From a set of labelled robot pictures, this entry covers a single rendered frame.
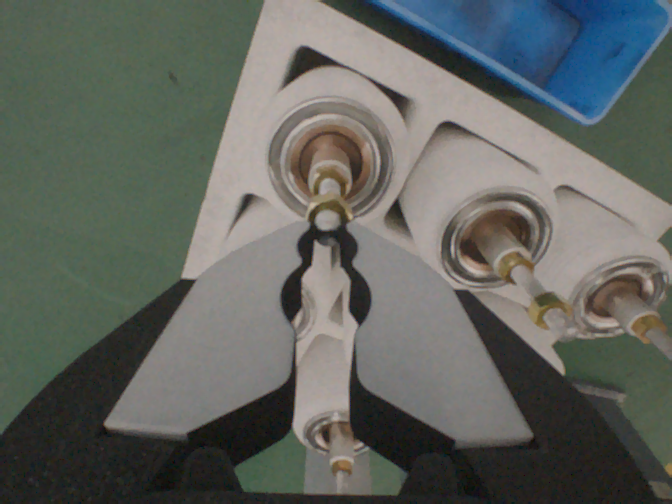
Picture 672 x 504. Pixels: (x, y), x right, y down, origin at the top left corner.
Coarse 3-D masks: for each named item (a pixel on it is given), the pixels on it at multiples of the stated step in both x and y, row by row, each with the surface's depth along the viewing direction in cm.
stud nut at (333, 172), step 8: (320, 168) 17; (328, 168) 17; (336, 168) 17; (320, 176) 17; (328, 176) 17; (336, 176) 17; (344, 176) 17; (312, 184) 17; (344, 184) 17; (312, 192) 17; (344, 192) 17
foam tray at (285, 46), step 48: (288, 0) 22; (288, 48) 24; (336, 48) 24; (384, 48) 24; (240, 96) 25; (432, 96) 25; (480, 96) 25; (240, 144) 27; (528, 144) 27; (240, 192) 29; (624, 192) 29; (192, 240) 31; (336, 288) 34; (336, 336) 37
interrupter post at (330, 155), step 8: (320, 152) 19; (328, 152) 19; (336, 152) 19; (344, 152) 20; (312, 160) 20; (320, 160) 18; (328, 160) 17; (336, 160) 18; (344, 160) 19; (312, 168) 18; (344, 168) 18; (312, 176) 18
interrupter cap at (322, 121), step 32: (320, 96) 19; (288, 128) 19; (320, 128) 19; (352, 128) 19; (384, 128) 19; (288, 160) 20; (352, 160) 20; (384, 160) 20; (288, 192) 21; (352, 192) 21; (384, 192) 21
